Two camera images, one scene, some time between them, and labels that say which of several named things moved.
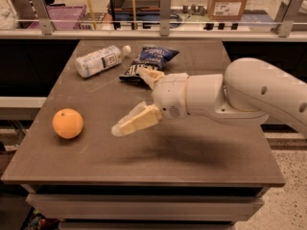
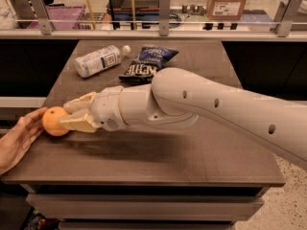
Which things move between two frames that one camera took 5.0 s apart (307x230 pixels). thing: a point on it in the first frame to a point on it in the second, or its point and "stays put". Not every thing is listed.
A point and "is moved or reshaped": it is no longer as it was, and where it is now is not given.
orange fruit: (67, 123) is moved or reshaped
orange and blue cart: (147, 6) stays put
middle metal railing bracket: (165, 13) stays put
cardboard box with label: (227, 2) stays put
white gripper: (170, 95) to (106, 109)
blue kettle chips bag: (150, 56) stays put
